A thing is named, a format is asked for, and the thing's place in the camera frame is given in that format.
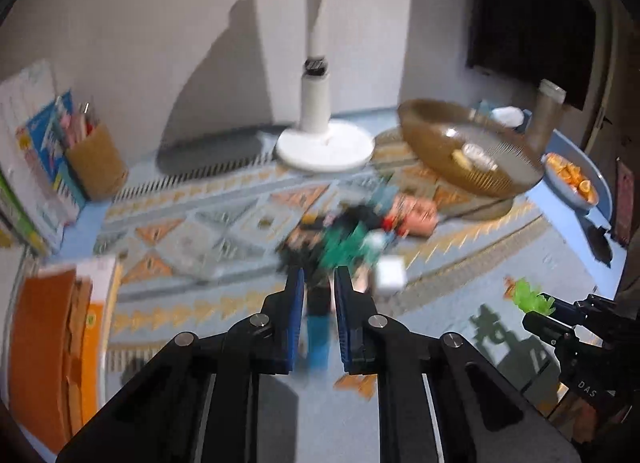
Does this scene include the blue rectangular box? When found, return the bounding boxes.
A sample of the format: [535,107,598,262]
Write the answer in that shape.
[307,287,332,371]

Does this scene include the white cube eraser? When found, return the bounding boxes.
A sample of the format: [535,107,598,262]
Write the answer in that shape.
[372,255,407,294]

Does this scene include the green toy figure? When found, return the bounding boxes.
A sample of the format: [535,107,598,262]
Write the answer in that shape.
[319,223,388,270]

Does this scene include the black dinosaur figure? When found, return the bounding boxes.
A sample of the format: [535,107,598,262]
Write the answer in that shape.
[277,204,390,275]

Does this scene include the orange snack box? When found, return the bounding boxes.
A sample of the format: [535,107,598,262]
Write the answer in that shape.
[390,193,438,239]

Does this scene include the clear correction tape dispenser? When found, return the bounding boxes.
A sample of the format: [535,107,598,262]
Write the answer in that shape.
[461,142,498,171]

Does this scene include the green leafy toy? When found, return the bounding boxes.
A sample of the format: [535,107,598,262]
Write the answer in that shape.
[511,279,555,317]

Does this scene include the dark sunglasses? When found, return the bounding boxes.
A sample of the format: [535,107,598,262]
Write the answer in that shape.
[586,224,613,267]

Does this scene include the patterned blue woven mat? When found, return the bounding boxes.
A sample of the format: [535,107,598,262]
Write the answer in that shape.
[58,130,593,462]

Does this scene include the plate of orange slices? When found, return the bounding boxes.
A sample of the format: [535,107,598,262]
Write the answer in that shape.
[544,152,599,212]

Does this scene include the white desk lamp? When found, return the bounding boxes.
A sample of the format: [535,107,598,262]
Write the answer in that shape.
[274,0,374,174]

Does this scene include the amber ribbed glass bowl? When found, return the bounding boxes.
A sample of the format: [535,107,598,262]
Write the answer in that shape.
[397,99,544,200]

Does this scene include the tissue pack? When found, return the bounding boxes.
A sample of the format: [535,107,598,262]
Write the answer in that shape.
[477,100,525,129]

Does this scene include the metal thermos bottle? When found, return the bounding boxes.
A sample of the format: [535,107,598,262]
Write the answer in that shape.
[525,79,566,156]

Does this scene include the orange wooden block box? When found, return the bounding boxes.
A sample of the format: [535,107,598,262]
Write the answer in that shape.
[6,256,122,453]

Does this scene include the cork pen holder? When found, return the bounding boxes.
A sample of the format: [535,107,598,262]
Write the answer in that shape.
[65,124,129,202]

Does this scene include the row of books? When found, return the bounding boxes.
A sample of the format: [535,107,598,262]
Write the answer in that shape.
[1,60,86,253]

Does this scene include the pens in holder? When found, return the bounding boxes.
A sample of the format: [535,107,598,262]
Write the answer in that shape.
[53,92,99,149]

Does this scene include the dark wall television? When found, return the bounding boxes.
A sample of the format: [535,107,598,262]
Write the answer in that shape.
[466,0,596,110]

